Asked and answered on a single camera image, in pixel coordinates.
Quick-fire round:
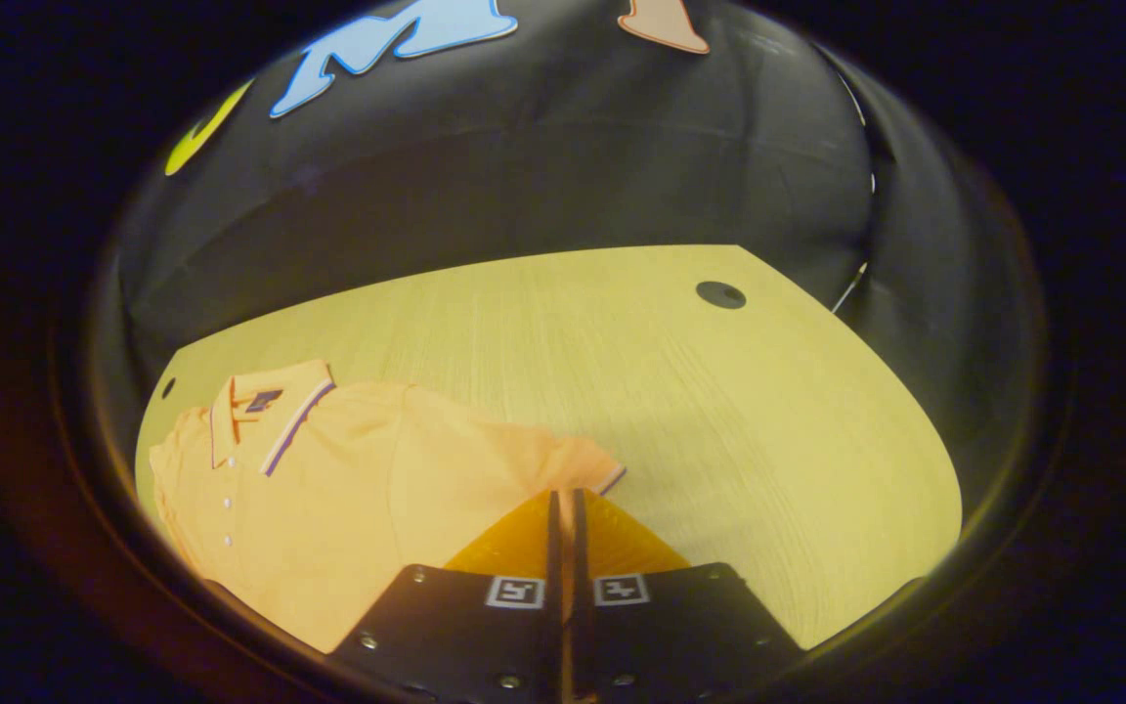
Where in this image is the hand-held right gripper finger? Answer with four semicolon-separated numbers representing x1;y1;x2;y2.
328;489;564;704
568;489;806;704

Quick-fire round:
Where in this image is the orange T-shirt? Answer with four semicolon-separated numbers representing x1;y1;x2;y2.
148;359;628;654

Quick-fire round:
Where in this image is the black backdrop cloth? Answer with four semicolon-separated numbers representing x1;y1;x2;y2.
89;0;1048;509

